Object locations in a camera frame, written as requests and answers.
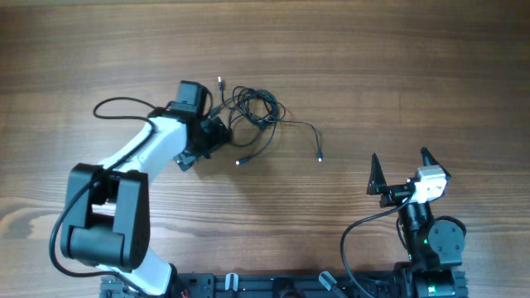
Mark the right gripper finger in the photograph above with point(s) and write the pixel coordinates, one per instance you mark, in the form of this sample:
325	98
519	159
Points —
377	184
429	160

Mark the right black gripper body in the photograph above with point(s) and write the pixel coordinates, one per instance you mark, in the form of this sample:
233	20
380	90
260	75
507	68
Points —
394	195

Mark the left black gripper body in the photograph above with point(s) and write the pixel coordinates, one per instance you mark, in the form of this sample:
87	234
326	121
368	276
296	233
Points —
211	137

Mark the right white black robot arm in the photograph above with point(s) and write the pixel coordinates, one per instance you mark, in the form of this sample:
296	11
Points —
434	244

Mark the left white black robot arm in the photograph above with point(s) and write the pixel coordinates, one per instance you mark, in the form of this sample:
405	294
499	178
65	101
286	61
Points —
106	220

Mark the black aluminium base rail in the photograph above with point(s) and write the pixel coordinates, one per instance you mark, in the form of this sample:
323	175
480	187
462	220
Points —
290	285

